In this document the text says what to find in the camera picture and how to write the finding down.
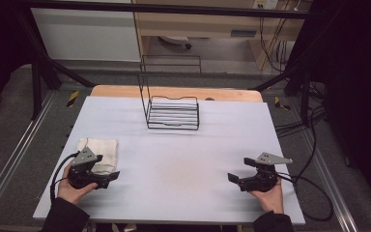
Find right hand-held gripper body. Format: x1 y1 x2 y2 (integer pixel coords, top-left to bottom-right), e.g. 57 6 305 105
238 152 294 193

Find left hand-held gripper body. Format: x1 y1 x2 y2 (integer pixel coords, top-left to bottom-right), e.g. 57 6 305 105
67 146 111 190

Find person's right hand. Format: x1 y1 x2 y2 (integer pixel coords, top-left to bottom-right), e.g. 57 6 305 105
249 178 285 215

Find black frame crossbar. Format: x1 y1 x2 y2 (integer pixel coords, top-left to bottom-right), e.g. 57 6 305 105
13 0 321 19

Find white chair base with castor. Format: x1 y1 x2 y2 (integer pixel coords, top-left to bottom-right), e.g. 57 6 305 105
158 35 193 50

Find hanging cables under desk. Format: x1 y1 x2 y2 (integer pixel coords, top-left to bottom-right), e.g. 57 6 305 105
258 15 292 73

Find hand-held gripper black cable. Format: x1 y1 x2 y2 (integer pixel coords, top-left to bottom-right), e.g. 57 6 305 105
275 172 334 222
49 151 80 206

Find white cabinet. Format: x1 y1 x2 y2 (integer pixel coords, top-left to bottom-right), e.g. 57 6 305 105
29 7 142 63

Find black wire rack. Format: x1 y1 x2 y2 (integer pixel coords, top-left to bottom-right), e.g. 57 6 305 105
137 54 203 131

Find yellow black tape strip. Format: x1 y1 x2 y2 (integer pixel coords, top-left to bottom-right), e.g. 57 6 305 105
273 96 292 111
66 90 80 108

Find person's left hand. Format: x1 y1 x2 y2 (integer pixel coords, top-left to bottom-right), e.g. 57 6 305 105
56 160 100 206

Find bundle of black floor cables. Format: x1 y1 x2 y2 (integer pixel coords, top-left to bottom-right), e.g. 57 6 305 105
274 80 328 139

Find left hand-held gripper black cable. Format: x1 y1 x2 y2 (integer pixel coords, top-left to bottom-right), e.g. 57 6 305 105
49 151 80 206

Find light wooden desk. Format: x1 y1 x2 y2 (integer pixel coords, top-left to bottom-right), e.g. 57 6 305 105
130 0 314 71

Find aluminium floor rail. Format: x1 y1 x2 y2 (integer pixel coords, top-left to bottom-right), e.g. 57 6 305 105
0 91 58 220
301 128 359 232

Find black metal stand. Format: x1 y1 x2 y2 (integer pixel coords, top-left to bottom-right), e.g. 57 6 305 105
13 6 97 121
252 56 314 128

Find pale grey table mat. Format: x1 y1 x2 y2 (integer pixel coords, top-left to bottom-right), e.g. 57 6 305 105
32 96 306 226

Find white towel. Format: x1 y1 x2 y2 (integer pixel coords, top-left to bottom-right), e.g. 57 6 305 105
76 137 120 176

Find black curtain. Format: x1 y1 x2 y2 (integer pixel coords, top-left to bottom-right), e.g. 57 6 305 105
0 0 35 117
310 0 371 207

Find right hand-held gripper black cable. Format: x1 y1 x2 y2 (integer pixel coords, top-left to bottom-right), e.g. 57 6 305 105
275 172 334 222

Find white power strip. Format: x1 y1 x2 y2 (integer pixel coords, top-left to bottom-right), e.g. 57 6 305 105
252 0 280 11

